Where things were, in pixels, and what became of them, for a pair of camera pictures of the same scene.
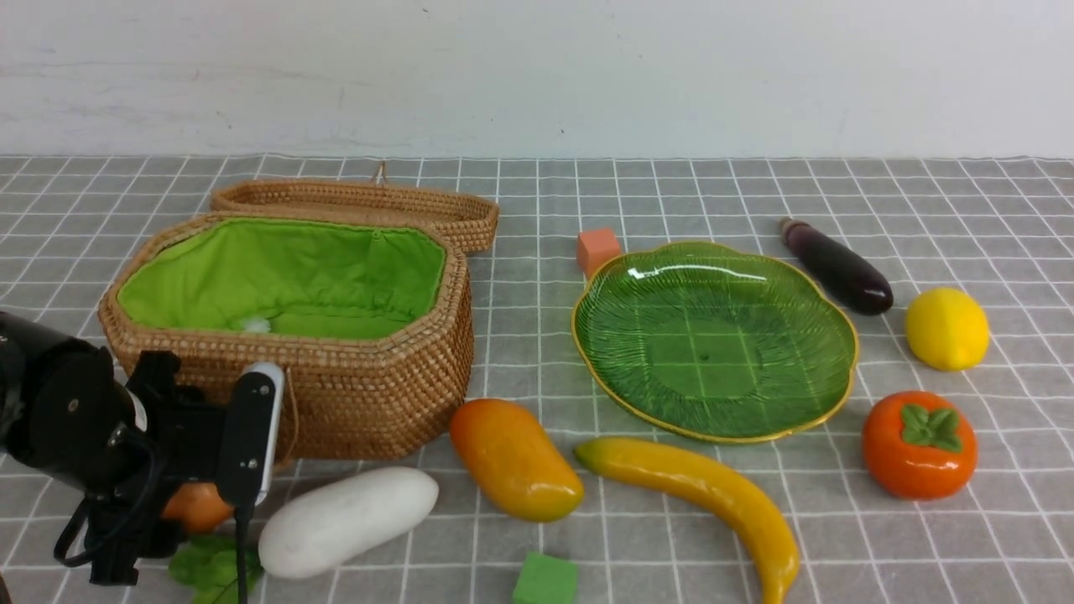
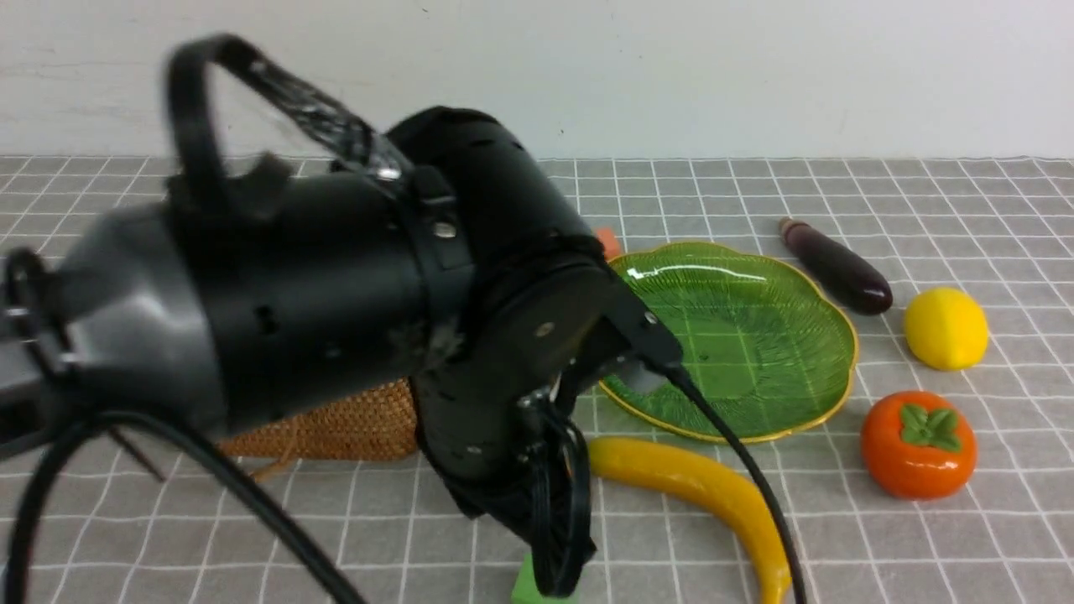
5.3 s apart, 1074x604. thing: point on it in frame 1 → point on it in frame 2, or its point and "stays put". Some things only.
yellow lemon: x=947 y=329 stays put
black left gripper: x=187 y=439 → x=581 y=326
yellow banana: x=718 y=493 stays put
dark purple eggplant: x=860 y=288 stays put
